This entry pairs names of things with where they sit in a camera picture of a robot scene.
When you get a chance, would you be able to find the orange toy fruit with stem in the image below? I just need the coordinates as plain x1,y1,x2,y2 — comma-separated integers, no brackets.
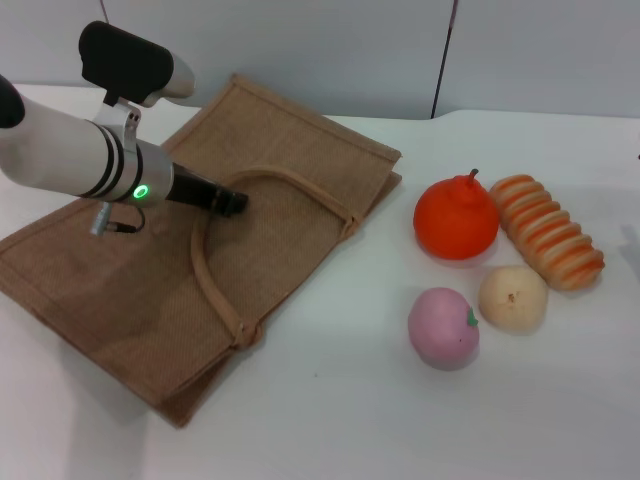
413,168,501,261

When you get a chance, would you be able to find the brown jute handbag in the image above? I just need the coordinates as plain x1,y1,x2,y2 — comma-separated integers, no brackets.
0,72,404,430

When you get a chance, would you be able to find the pale beige toy fruit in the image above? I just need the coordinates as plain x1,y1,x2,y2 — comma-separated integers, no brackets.
478,264,550,332

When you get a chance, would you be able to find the striped orange toy bread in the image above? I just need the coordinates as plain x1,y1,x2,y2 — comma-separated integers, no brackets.
488,173,606,292

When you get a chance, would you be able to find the pink toy peach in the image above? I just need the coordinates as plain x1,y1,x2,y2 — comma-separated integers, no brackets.
407,286,481,371

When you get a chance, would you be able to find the silver plug with black cable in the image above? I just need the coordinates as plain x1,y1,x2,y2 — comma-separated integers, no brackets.
88,200,147,236

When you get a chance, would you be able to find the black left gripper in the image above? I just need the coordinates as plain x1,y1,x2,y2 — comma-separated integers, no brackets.
167,162,250,219

